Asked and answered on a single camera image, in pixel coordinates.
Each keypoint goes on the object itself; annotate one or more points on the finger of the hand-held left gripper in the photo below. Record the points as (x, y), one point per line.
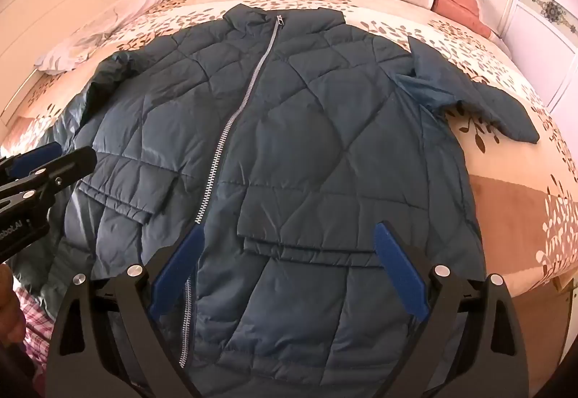
(67, 165)
(40, 156)

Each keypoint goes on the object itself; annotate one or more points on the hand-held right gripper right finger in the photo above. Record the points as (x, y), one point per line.
(402, 271)

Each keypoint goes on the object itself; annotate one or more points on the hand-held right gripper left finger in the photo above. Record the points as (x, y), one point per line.
(176, 267)

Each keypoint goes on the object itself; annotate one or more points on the dark blue quilted jacket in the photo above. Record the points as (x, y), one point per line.
(316, 131)

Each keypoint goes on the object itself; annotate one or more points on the person's left hand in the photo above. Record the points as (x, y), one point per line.
(10, 307)

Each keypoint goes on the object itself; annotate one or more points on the pink plaid pants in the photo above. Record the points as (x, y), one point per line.
(34, 321)

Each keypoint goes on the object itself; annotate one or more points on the beige leaf-print blanket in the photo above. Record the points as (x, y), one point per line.
(510, 208)

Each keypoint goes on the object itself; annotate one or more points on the pale floral pillowcase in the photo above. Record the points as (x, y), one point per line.
(90, 36)

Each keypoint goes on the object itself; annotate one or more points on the white wardrobe door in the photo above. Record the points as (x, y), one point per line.
(542, 45)

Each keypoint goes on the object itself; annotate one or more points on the wooden bed frame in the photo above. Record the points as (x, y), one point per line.
(565, 286)

